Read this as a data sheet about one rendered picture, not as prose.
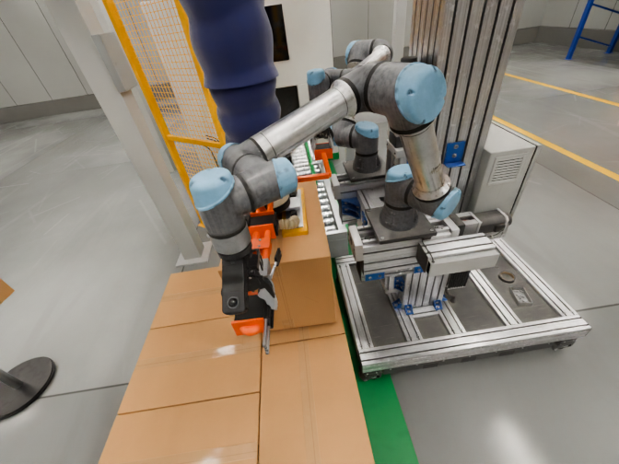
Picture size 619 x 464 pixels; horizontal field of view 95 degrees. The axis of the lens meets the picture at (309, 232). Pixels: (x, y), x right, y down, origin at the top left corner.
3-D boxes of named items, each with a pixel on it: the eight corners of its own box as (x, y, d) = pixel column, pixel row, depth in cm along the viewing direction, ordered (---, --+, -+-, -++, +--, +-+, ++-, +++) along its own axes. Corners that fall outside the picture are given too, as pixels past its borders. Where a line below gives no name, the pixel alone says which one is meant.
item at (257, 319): (240, 307, 73) (235, 294, 70) (269, 303, 73) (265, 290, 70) (236, 336, 67) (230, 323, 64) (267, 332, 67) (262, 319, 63)
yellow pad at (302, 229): (283, 192, 137) (281, 183, 134) (303, 191, 137) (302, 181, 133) (282, 237, 110) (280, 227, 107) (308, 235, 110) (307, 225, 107)
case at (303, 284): (255, 245, 171) (238, 187, 146) (321, 236, 171) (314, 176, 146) (245, 334, 124) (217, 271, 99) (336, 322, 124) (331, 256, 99)
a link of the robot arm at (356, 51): (349, 145, 142) (376, 32, 137) (322, 142, 149) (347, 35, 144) (356, 151, 153) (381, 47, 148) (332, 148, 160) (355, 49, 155)
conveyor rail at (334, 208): (308, 136, 377) (306, 121, 365) (311, 135, 377) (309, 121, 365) (340, 252, 196) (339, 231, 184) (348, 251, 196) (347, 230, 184)
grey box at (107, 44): (131, 86, 194) (106, 32, 175) (138, 85, 194) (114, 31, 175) (118, 92, 178) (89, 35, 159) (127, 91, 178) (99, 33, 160)
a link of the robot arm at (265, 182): (269, 145, 60) (220, 163, 56) (297, 161, 52) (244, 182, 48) (275, 179, 65) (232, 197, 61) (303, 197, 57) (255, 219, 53)
